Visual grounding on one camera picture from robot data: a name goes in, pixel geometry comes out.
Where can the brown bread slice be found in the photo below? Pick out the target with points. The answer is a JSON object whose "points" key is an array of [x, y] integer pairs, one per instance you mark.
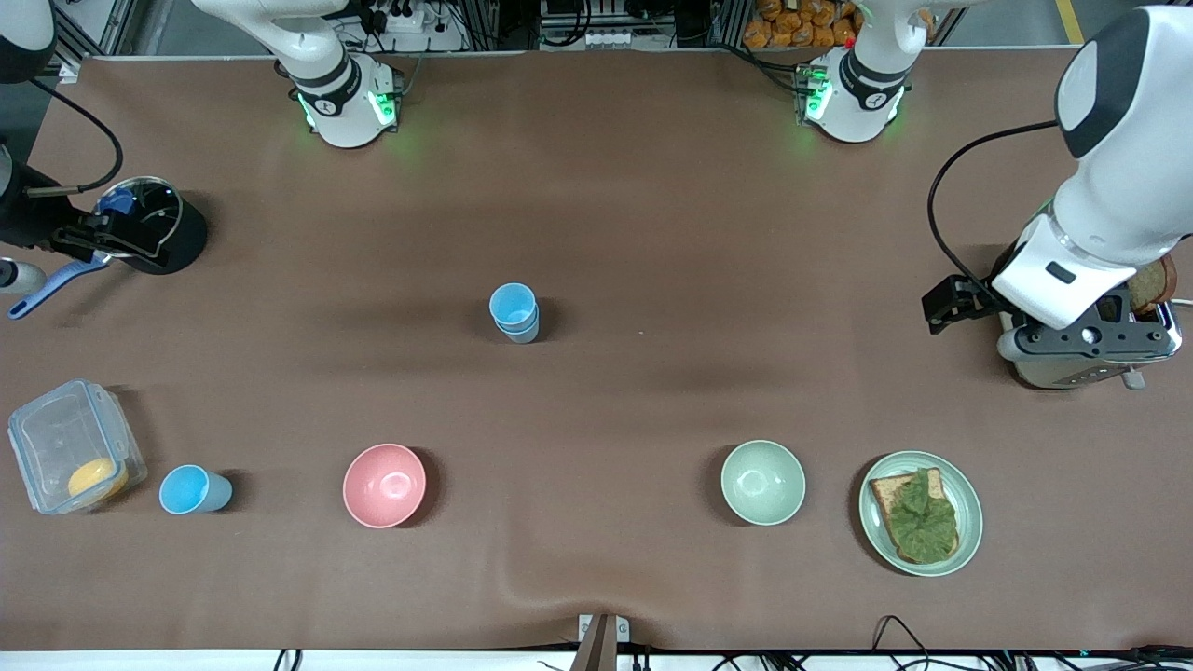
{"points": [[885, 494]]}

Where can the dark toast slice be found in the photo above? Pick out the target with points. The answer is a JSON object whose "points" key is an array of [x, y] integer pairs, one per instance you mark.
{"points": [[1156, 284]]}

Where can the pale green bowl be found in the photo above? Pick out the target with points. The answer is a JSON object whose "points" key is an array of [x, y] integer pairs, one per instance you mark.
{"points": [[762, 483]]}

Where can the pink bowl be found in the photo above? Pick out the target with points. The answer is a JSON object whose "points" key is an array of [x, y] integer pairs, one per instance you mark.
{"points": [[384, 485]]}

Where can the clear plastic food container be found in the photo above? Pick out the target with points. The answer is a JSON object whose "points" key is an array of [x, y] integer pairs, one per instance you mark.
{"points": [[65, 438]]}

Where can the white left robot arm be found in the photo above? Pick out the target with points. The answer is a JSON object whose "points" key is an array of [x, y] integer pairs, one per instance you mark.
{"points": [[1118, 186]]}

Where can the white power strip with plugs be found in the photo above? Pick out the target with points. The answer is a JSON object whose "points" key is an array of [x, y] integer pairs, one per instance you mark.
{"points": [[403, 17]]}

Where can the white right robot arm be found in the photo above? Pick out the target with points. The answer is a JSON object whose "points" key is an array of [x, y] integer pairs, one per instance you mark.
{"points": [[345, 102]]}

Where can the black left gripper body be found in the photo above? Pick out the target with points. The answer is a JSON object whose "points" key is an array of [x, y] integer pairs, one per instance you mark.
{"points": [[979, 300]]}

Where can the bright blue plastic cup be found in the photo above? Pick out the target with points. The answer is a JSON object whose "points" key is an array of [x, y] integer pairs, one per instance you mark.
{"points": [[191, 490], [513, 303]]}

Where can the green lettuce leaf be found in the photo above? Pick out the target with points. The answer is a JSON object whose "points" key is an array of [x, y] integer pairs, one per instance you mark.
{"points": [[923, 522]]}

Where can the pale green plate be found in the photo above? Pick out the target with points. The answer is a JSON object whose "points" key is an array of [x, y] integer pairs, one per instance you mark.
{"points": [[969, 522]]}

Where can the yellow round food piece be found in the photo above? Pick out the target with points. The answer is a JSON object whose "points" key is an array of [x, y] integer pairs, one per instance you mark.
{"points": [[96, 478]]}

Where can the glass lid with blue knob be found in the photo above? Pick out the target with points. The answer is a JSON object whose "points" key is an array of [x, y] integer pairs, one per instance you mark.
{"points": [[154, 198]]}

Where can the brown table cloth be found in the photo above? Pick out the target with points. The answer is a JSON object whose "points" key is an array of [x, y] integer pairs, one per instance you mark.
{"points": [[596, 419]]}

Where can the bag of orange buns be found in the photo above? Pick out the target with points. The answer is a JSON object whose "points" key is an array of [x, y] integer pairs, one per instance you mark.
{"points": [[792, 26]]}

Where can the beige and chrome toaster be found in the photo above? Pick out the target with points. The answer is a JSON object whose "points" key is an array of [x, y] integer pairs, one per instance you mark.
{"points": [[1072, 373]]}

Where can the pale blue plastic cup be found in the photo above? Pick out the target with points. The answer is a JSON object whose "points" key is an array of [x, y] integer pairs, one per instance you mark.
{"points": [[522, 334]]}

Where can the metal table edge bracket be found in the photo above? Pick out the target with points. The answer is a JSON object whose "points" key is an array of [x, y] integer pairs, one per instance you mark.
{"points": [[602, 641]]}

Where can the small white power strip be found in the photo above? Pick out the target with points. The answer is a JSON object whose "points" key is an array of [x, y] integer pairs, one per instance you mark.
{"points": [[608, 39]]}

